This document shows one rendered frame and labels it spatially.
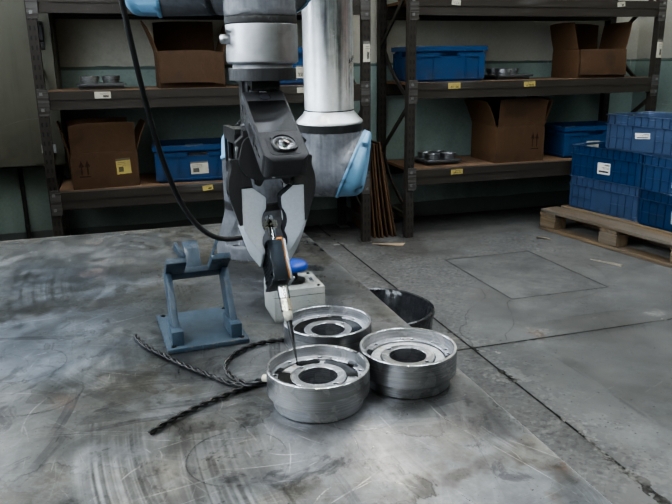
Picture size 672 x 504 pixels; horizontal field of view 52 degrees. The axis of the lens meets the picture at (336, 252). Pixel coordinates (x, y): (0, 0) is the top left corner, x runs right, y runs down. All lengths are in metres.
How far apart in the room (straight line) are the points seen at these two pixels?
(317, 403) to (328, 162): 0.59
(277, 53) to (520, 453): 0.45
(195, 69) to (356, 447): 3.63
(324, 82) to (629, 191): 3.66
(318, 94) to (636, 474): 1.49
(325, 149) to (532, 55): 4.46
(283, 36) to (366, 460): 0.42
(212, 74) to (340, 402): 3.59
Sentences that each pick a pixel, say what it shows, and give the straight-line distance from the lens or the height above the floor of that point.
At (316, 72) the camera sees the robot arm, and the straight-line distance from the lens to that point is 1.18.
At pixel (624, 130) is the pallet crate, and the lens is 4.66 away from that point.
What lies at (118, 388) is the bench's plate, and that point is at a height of 0.80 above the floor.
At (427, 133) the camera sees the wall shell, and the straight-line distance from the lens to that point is 5.16.
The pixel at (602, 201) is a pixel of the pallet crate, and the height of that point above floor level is 0.23.
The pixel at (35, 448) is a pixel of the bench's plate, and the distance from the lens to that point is 0.71.
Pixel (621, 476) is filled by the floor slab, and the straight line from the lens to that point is 2.19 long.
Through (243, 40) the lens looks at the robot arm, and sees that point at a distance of 0.72.
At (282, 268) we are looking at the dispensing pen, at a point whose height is 0.92.
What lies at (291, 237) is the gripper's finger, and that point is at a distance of 0.76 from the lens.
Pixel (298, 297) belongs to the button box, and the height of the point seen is 0.83.
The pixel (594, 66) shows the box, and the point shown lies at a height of 1.08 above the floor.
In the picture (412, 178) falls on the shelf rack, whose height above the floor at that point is 0.40.
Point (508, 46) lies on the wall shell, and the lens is 5.45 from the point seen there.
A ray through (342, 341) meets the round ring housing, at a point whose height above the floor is 0.83.
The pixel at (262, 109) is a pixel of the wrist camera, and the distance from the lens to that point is 0.71.
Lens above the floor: 1.14
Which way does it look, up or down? 15 degrees down
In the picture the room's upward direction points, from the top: 1 degrees counter-clockwise
